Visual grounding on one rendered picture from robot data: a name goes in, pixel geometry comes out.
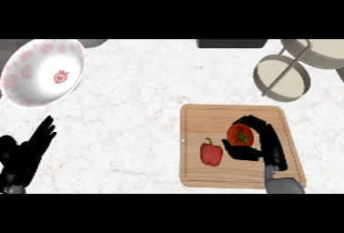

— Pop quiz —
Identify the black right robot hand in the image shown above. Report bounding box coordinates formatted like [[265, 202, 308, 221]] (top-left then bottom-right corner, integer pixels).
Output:
[[219, 115, 289, 172]]

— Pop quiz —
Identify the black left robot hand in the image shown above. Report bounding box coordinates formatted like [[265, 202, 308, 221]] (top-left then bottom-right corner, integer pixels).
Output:
[[0, 115, 58, 188]]

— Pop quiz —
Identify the red tomato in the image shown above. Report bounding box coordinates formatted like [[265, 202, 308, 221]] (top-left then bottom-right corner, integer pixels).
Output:
[[225, 123, 255, 147]]

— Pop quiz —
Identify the wooden cutting board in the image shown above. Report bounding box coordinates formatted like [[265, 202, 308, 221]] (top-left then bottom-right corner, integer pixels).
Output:
[[178, 104, 307, 190]]

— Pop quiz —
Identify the red bell pepper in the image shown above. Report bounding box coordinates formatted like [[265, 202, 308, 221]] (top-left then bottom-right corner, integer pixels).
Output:
[[199, 137, 224, 167]]

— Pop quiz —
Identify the white bowl with pink print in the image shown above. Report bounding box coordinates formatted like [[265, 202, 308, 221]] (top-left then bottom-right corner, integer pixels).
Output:
[[0, 39, 87, 109]]

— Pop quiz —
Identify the dark grey box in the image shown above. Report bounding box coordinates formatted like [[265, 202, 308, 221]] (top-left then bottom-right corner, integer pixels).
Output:
[[196, 39, 268, 49]]

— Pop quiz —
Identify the grey round object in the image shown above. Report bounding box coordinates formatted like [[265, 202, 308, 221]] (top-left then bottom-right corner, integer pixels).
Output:
[[76, 39, 109, 49]]

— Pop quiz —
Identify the grey tiered wire basket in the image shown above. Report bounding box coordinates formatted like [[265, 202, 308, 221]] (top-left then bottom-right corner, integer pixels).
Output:
[[252, 39, 344, 103]]

